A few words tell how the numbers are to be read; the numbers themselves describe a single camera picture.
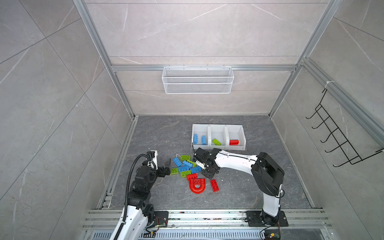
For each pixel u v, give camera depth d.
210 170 0.77
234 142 1.01
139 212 0.54
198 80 1.01
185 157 0.95
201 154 0.72
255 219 0.73
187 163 0.90
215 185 0.84
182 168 0.89
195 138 1.02
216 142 1.03
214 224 0.73
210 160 0.64
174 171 0.89
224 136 1.05
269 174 0.48
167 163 0.71
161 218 0.73
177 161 0.93
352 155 0.58
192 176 0.85
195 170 0.90
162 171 0.70
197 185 0.84
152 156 0.66
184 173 0.88
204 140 1.02
